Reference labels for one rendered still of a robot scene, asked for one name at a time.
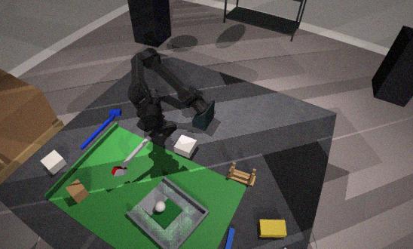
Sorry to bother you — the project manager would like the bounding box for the blue long bar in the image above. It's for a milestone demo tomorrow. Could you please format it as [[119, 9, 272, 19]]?
[[225, 227, 235, 249]]

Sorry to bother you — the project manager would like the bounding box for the yellow flat block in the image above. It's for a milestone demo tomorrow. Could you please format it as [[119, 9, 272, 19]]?
[[258, 219, 287, 238]]

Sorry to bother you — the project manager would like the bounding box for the white golf ball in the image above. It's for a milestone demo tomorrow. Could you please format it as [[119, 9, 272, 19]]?
[[154, 201, 165, 212]]

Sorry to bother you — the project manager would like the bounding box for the brown cube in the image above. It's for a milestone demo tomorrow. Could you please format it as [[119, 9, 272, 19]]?
[[66, 179, 90, 203]]

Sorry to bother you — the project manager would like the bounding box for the green flat mat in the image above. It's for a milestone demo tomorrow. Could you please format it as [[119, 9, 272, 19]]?
[[48, 126, 247, 249]]

